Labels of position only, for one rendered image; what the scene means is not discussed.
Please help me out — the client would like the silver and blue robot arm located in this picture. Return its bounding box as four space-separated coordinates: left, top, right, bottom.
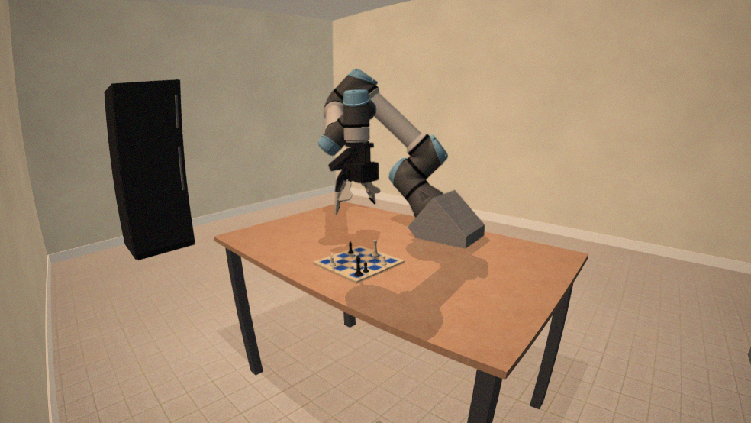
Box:
318 69 448 217

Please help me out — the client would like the blue and cream chessboard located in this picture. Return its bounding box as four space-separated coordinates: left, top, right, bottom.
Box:
313 246 405 283

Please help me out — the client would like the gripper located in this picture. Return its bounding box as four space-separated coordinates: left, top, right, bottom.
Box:
334 141 381 215

